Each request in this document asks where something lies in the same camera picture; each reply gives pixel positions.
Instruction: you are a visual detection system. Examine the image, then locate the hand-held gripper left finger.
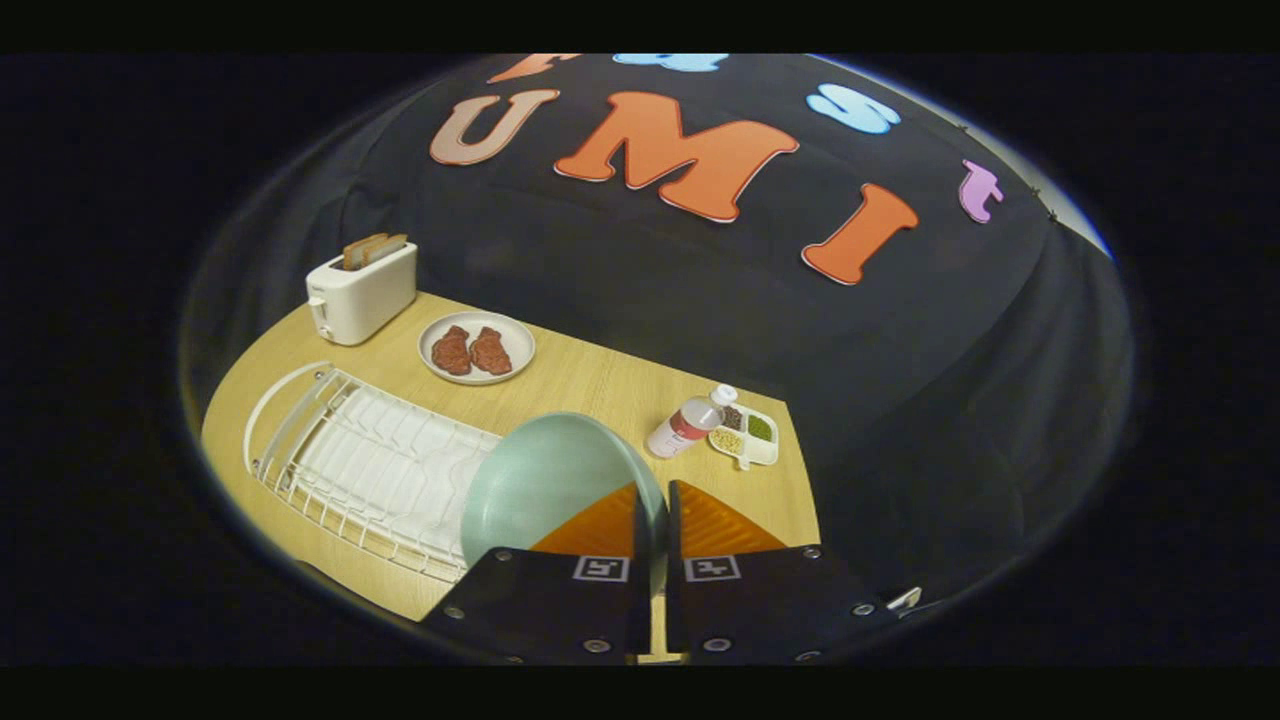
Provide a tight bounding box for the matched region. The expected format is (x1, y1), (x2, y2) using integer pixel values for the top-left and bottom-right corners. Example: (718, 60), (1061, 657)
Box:
(418, 483), (651, 666)

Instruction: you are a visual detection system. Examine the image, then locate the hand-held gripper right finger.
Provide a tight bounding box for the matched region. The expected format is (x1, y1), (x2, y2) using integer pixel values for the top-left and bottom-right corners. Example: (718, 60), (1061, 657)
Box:
(667, 480), (896, 666)

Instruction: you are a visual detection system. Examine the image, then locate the light green plate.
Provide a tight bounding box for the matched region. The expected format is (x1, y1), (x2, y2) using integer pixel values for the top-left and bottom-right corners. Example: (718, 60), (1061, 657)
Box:
(460, 411), (670, 601)

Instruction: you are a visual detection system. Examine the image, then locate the white wire dish rack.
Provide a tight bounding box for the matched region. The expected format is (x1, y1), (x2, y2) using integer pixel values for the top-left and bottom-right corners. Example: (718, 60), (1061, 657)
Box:
(243, 361), (503, 584)

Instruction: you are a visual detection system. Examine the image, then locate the beige plate with meat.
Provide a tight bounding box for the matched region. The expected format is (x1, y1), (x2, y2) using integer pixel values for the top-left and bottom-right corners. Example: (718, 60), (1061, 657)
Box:
(417, 311), (537, 386)

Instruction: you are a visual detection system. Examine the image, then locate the white divided snack tray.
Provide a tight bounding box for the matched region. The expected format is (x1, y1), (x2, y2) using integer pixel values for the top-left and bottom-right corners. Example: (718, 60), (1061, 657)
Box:
(707, 403), (780, 471)

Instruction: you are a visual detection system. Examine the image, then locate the clear plastic water bottle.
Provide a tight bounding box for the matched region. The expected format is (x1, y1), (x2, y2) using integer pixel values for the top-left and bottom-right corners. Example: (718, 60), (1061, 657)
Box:
(646, 384), (739, 460)

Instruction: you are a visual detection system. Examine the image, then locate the brown meat piece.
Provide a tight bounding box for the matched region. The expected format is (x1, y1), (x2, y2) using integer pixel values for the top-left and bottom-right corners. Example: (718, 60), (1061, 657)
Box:
(431, 325), (473, 377)
(469, 326), (514, 376)

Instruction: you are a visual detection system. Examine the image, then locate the white toaster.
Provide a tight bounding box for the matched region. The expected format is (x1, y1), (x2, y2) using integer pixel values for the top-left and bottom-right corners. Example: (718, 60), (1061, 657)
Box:
(306, 241), (419, 347)

